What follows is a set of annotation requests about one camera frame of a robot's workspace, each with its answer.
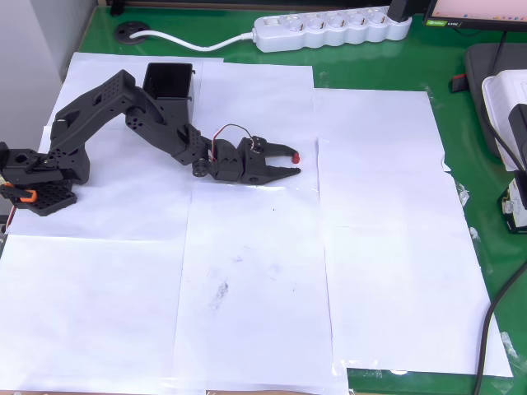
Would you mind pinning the black square plastic cup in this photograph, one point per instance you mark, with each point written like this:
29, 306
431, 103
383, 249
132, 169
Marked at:
164, 78

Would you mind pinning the white paper sheet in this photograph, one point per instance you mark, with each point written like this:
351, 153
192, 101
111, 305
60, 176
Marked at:
411, 308
123, 214
255, 329
370, 123
90, 61
255, 103
82, 321

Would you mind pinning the black power plug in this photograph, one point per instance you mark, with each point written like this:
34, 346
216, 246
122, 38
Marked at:
399, 8

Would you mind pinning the white plastic container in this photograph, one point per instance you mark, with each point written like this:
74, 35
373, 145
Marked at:
506, 90

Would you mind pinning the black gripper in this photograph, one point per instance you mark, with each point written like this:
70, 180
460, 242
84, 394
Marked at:
254, 168

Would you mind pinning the green desk mat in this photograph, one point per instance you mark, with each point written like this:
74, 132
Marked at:
370, 70

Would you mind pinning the small red object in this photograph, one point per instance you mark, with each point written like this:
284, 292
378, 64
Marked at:
296, 157

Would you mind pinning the white power strip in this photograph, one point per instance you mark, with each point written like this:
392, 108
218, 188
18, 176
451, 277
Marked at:
329, 33

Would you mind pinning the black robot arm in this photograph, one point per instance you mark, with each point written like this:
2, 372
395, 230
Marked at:
94, 103

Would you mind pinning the black red usb stick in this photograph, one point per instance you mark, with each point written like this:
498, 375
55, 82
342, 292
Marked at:
458, 84

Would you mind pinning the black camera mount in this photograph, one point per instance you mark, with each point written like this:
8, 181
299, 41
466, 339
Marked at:
519, 123

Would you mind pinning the computer monitor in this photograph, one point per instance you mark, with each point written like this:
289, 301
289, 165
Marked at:
473, 10

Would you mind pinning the black desk clamp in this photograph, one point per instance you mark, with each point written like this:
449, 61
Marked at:
117, 7

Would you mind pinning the dark grey pad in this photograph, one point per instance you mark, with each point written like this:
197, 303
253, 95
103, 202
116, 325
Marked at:
479, 61

